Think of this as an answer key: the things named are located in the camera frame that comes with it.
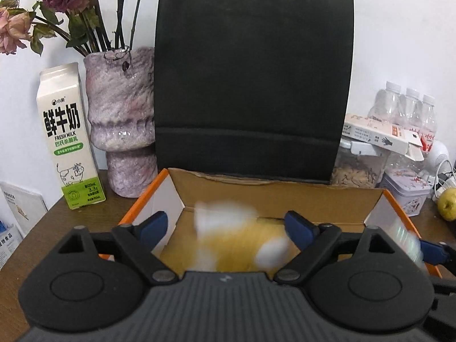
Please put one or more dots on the clear plastic water bottle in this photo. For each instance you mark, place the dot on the clear plastic water bottle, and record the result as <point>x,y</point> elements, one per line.
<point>409,110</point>
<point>428,121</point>
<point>384,105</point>

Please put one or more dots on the black paper shopping bag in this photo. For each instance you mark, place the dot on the black paper shopping bag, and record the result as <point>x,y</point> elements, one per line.
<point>249,78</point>

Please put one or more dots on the mottled pink ceramic vase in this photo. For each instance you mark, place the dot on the mottled pink ceramic vase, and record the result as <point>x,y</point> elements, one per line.
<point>121,114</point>

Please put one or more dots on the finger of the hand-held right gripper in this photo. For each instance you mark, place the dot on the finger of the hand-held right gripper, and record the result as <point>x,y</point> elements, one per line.
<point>433,253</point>
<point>445,294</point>

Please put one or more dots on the clear jar of nuts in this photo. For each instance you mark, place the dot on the clear jar of nuts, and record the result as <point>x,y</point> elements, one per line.
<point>356,174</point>

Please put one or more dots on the long white carton box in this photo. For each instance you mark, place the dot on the long white carton box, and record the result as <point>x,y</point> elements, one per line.
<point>374,131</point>

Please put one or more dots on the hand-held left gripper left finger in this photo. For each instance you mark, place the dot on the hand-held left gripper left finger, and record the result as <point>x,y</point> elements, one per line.
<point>156,226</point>

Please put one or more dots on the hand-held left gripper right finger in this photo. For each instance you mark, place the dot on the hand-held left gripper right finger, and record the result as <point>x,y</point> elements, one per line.
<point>298,229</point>

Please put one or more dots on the blue white paper pack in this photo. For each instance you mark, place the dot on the blue white paper pack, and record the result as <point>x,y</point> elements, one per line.
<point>9,245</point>

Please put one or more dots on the yellow green apple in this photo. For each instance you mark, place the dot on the yellow green apple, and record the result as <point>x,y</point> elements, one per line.
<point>448,205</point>

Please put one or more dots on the small printed tin box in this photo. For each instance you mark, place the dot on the small printed tin box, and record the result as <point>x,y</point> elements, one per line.
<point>406,192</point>

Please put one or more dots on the orange cardboard box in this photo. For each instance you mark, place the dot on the orange cardboard box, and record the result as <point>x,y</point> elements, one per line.
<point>267,196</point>

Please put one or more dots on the yellow white plush toy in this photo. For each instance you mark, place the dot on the yellow white plush toy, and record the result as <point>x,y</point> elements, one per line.
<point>242,245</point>

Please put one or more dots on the clear plastic item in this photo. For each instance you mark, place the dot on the clear plastic item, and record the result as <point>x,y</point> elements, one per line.
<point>409,244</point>

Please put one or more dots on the white booklet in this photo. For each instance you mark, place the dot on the white booklet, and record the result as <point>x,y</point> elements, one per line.
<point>21,206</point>

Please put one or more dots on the white green milk carton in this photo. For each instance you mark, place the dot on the white green milk carton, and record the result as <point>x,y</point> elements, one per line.
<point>67,131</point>

